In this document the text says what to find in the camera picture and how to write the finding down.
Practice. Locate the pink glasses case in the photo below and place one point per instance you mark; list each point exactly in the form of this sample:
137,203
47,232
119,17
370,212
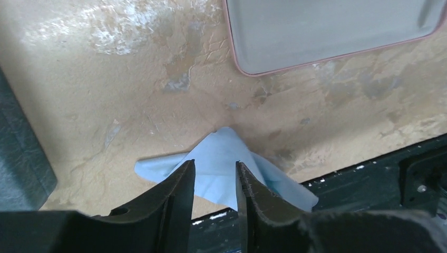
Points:
271,36

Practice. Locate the light blue cloth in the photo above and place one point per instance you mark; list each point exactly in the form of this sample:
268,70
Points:
215,160

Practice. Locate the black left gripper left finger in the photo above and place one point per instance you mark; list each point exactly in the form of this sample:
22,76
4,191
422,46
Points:
159,220

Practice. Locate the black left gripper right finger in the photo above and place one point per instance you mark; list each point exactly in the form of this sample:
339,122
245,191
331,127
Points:
268,223

